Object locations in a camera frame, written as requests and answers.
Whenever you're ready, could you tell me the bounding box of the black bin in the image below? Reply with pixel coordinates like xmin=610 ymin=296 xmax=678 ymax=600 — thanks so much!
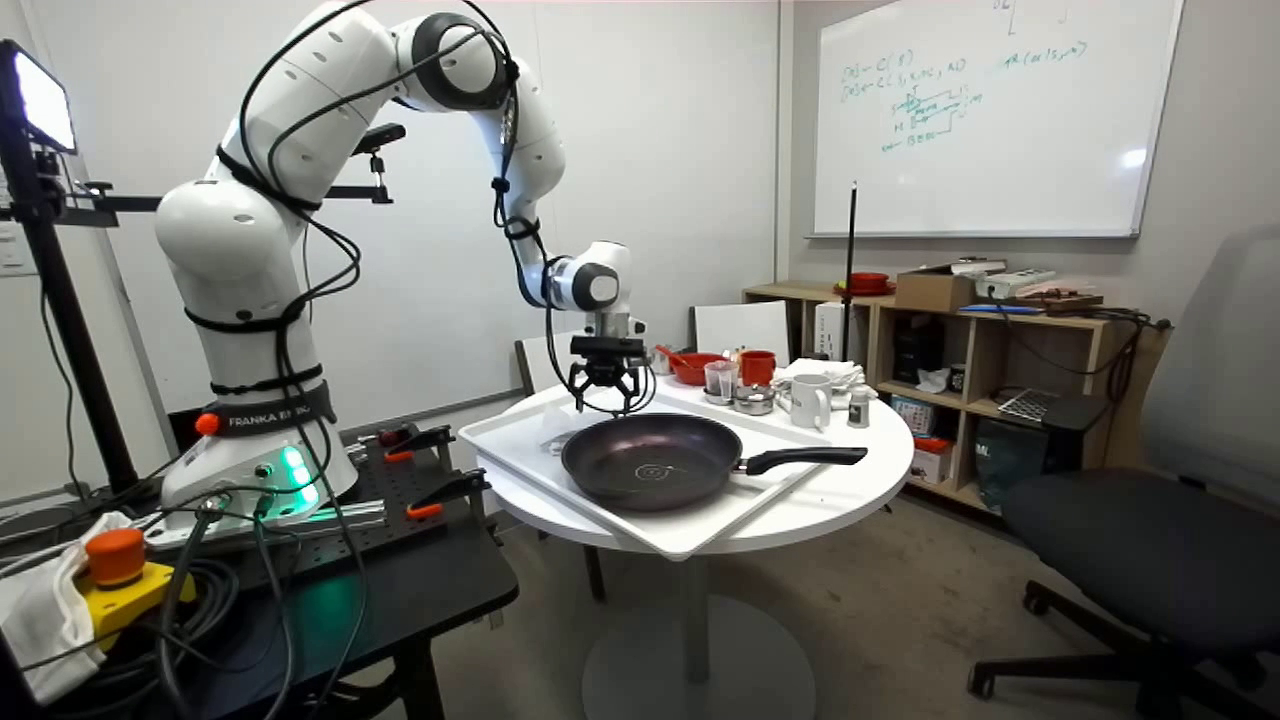
xmin=971 ymin=415 xmax=1057 ymax=506

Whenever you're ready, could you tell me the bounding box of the black cable bundle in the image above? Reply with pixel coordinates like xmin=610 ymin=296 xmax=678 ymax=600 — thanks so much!
xmin=135 ymin=491 xmax=376 ymax=720

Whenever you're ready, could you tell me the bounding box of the dark frying pan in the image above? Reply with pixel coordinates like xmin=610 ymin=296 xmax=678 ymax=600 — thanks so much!
xmin=557 ymin=408 xmax=871 ymax=521

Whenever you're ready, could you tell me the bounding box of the wooden shelf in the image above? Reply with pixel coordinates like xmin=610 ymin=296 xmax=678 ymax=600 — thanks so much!
xmin=738 ymin=279 xmax=1172 ymax=515

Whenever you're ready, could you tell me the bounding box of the orange handled clamp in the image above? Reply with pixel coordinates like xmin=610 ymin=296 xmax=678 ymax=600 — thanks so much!
xmin=399 ymin=471 xmax=492 ymax=529
xmin=376 ymin=420 xmax=457 ymax=467

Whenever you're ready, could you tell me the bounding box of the cardboard box on shelf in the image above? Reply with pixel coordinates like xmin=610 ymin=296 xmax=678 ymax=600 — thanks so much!
xmin=890 ymin=269 xmax=978 ymax=317

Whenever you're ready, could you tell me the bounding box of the black pole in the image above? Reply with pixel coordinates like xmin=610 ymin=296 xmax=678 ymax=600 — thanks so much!
xmin=841 ymin=186 xmax=865 ymax=371

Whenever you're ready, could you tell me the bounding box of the glass jar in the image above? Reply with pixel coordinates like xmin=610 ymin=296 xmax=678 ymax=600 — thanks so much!
xmin=698 ymin=358 xmax=738 ymax=405

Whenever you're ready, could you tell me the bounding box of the round white table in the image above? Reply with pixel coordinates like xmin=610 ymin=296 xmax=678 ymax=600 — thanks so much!
xmin=477 ymin=365 xmax=921 ymax=720

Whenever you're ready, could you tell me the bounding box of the red bowl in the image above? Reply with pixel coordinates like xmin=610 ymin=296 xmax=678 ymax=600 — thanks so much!
xmin=650 ymin=345 xmax=730 ymax=394

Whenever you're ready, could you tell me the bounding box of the black tripod stand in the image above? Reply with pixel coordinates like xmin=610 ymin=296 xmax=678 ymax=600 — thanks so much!
xmin=0 ymin=133 xmax=148 ymax=501

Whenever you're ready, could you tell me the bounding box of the LED light panel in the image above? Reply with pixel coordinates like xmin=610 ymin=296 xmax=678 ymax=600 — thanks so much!
xmin=0 ymin=37 xmax=80 ymax=157

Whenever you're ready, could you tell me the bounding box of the dark laptop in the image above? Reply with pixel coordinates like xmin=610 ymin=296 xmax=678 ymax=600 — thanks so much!
xmin=996 ymin=384 xmax=1113 ymax=437

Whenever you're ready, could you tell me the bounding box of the whiteboard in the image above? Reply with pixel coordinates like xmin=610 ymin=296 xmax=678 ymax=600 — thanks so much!
xmin=807 ymin=0 xmax=1191 ymax=247

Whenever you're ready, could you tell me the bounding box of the stack of books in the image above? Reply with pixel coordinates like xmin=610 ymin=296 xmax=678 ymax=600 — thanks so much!
xmin=971 ymin=260 xmax=1109 ymax=321

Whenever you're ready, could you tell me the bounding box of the white rag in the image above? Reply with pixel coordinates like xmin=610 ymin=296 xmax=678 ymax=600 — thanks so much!
xmin=0 ymin=514 xmax=135 ymax=707

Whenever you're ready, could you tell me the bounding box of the office chair grey back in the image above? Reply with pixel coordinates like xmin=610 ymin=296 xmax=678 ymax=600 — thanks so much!
xmin=967 ymin=225 xmax=1280 ymax=720

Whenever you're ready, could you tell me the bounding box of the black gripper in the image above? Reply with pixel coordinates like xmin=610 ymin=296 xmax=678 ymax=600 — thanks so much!
xmin=562 ymin=333 xmax=658 ymax=420

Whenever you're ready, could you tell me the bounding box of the white mug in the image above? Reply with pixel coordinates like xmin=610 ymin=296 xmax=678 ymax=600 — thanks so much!
xmin=774 ymin=371 xmax=836 ymax=431

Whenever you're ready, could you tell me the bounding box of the red cup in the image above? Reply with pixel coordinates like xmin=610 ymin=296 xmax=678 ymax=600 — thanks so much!
xmin=734 ymin=349 xmax=780 ymax=394

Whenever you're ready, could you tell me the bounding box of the black stereo camera on boom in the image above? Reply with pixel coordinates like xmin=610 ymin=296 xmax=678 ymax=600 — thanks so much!
xmin=74 ymin=120 xmax=410 ymax=218

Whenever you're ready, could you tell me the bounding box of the orange emergency stop button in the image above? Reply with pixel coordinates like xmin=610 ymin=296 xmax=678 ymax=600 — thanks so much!
xmin=73 ymin=521 xmax=180 ymax=646

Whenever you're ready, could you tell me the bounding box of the red white box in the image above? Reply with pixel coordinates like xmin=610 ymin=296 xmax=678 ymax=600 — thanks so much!
xmin=913 ymin=437 xmax=954 ymax=487

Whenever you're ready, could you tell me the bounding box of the black robot table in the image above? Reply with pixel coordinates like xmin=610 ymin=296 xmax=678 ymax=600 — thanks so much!
xmin=0 ymin=423 xmax=523 ymax=720

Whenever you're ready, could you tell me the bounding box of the white folded cloth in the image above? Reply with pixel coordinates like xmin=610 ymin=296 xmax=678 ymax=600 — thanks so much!
xmin=774 ymin=358 xmax=871 ymax=402

